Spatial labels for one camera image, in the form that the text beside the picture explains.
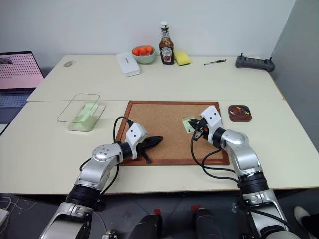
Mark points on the dark rounded shape, red tag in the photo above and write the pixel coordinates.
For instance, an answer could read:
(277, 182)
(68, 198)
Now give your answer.
(205, 222)
(147, 226)

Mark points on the ketchup bottle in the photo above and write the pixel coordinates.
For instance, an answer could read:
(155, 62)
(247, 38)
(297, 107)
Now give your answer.
(167, 51)

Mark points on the clear plastic box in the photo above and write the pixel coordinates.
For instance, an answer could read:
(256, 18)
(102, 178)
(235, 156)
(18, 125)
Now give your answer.
(74, 105)

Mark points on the orange fruit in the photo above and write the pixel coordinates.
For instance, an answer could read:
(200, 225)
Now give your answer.
(148, 48)
(143, 50)
(136, 51)

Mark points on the open laptop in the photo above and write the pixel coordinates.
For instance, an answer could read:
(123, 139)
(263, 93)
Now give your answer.
(17, 72)

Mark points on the white shoe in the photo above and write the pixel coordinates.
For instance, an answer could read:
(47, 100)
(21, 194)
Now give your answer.
(300, 215)

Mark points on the green sticky note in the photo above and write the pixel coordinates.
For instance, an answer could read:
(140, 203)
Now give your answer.
(186, 123)

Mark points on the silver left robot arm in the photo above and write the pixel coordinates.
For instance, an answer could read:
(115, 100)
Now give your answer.
(99, 155)

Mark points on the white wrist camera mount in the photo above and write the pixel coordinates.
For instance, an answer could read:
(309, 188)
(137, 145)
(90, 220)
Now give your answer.
(211, 117)
(134, 133)

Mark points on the grey remote controller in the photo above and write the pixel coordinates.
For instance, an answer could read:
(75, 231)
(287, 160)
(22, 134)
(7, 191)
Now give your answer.
(254, 63)

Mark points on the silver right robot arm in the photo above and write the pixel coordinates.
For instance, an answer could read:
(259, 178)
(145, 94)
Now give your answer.
(246, 159)

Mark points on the stack of green notes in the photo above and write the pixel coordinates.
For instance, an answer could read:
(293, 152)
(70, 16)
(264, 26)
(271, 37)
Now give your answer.
(85, 117)

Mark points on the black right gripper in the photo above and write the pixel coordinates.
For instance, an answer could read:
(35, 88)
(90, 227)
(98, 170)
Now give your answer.
(203, 128)

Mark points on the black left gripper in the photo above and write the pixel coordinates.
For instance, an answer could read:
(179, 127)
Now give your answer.
(144, 149)

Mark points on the small grey round disc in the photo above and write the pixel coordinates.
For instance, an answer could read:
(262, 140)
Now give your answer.
(68, 64)

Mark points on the black pen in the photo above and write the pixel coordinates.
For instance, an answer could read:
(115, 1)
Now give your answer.
(215, 62)

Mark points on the yellow green sponge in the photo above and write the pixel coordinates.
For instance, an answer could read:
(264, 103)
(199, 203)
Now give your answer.
(182, 58)

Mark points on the pale green bowl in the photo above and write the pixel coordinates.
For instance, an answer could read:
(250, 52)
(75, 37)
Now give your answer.
(144, 59)

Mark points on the brown square tray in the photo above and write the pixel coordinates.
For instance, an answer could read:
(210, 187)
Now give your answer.
(239, 117)

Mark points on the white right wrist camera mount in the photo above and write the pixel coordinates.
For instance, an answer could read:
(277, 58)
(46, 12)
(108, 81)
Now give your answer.
(211, 117)

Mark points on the cork board with brown frame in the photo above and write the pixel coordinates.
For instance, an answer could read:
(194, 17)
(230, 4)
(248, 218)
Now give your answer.
(162, 117)

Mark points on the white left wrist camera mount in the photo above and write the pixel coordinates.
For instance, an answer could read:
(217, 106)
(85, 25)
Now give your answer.
(134, 133)

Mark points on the white rectangular case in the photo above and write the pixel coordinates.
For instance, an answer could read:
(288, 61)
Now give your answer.
(128, 64)

